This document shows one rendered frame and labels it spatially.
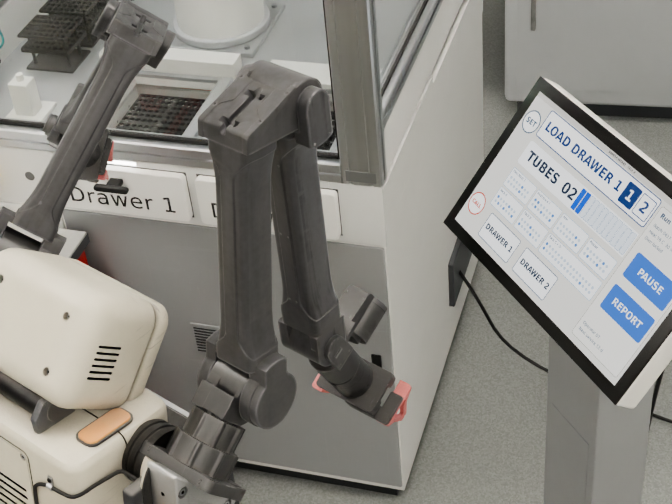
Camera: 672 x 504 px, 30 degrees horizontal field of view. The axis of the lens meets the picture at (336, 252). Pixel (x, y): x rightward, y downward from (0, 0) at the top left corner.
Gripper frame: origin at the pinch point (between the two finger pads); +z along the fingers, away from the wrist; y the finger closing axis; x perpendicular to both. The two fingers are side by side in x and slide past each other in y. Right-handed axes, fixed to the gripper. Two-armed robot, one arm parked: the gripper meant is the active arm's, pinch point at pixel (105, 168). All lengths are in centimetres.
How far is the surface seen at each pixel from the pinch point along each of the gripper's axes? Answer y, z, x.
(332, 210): 0.9, 11.9, -42.6
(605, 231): -4, -20, -96
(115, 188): -1.5, 8.7, 1.3
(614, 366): -26, -22, -101
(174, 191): 0.4, 12.1, -9.7
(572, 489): -41, 34, -94
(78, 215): -5.1, 22.3, 14.8
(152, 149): 6.7, 6.1, -5.7
